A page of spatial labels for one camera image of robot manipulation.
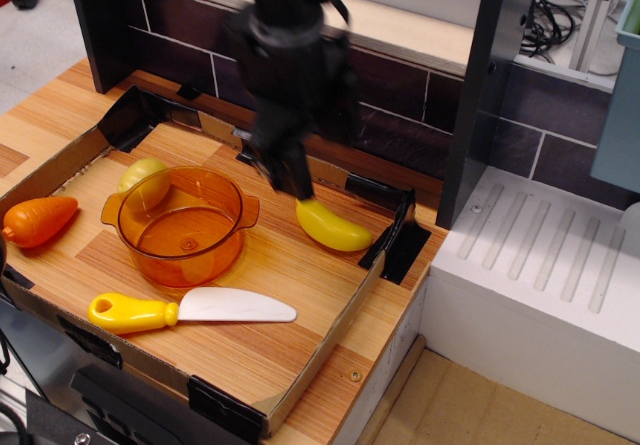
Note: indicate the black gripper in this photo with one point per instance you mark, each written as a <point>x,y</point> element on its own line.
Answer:
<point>302,83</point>

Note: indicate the yellow toy banana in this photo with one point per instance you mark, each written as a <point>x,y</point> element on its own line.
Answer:
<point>331,230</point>

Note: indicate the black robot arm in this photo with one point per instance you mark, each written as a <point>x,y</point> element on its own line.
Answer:
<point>289,14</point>

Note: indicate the cardboard fence with black tape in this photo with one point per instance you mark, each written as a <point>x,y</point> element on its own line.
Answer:
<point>291,383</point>

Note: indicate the orange transparent plastic pot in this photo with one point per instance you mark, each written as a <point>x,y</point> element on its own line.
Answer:
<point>194,236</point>

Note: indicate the yellow toy lemon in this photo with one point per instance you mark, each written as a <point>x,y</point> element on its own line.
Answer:
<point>145,183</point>

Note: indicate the white toy sink drainboard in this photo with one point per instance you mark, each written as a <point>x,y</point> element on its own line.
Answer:
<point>552,253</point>

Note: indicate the orange toy carrot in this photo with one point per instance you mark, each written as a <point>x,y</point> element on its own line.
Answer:
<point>31,223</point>

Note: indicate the teal plastic bin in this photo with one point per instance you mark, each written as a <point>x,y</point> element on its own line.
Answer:
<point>617,155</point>

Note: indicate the dark grey shelf post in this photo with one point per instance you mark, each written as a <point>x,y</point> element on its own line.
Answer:
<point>496,43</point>

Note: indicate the yellow handled toy knife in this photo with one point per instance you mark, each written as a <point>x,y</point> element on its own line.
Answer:
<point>121,314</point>

